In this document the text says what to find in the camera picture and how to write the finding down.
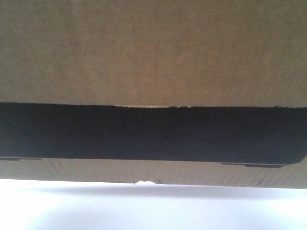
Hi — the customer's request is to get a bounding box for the brown cardboard box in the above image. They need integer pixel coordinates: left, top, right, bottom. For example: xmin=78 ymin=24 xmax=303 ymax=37
xmin=0 ymin=0 xmax=307 ymax=188

